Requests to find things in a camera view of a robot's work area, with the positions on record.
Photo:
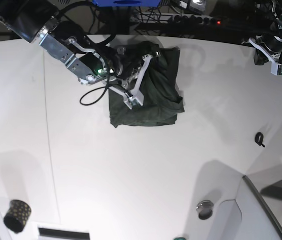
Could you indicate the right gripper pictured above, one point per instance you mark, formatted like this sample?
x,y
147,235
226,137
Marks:
x,y
126,62

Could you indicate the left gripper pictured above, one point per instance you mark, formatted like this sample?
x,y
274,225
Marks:
x,y
268,49

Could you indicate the dark green t-shirt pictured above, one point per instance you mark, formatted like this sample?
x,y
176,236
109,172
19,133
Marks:
x,y
162,102

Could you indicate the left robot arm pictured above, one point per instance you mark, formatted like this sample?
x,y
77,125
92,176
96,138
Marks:
x,y
251,23

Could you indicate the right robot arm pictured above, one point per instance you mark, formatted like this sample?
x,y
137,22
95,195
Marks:
x,y
66,41

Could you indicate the white power strip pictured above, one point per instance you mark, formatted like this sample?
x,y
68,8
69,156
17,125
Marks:
x,y
169,18

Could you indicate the blue bin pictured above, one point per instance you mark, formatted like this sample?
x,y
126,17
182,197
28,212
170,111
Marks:
x,y
126,3

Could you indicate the small black clip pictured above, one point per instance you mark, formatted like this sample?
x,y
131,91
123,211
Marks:
x,y
259,138

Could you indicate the round metal table grommet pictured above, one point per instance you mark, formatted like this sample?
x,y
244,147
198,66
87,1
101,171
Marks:
x,y
204,209

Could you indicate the small green object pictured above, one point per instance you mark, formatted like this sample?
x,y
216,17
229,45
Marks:
x,y
180,238

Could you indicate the black patterned cup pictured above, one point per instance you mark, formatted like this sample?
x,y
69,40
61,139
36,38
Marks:
x,y
17,216

